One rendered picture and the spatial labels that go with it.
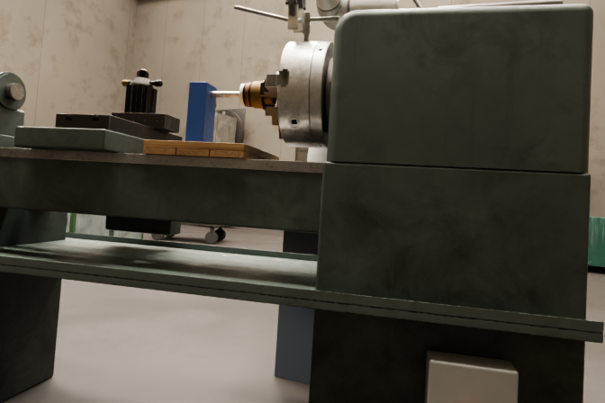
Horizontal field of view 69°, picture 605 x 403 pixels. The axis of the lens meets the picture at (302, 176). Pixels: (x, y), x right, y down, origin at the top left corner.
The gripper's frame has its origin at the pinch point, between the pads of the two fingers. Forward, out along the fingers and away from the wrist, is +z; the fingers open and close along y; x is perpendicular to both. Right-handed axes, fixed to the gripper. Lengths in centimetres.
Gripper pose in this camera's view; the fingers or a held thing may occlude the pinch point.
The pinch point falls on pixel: (295, 20)
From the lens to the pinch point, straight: 140.1
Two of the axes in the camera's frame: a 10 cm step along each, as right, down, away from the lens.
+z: -0.2, 9.9, 1.4
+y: -2.9, 1.3, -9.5
